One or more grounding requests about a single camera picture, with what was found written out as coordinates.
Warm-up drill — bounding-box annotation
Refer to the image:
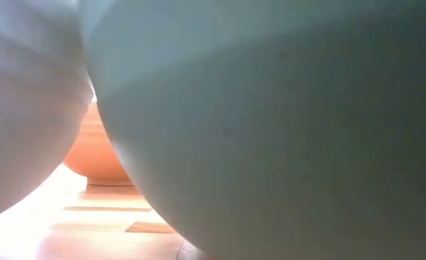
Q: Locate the orange bowl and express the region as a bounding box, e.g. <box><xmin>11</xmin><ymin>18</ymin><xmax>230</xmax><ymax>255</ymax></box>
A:
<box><xmin>62</xmin><ymin>102</ymin><xmax>133</xmax><ymax>187</ymax></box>

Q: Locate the mint green bowl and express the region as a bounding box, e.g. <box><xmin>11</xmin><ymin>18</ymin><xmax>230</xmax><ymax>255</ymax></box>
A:
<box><xmin>77</xmin><ymin>0</ymin><xmax>426</xmax><ymax>260</ymax></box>

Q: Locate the white bowl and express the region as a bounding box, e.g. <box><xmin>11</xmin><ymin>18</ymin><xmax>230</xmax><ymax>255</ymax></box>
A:
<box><xmin>0</xmin><ymin>0</ymin><xmax>95</xmax><ymax>222</ymax></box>

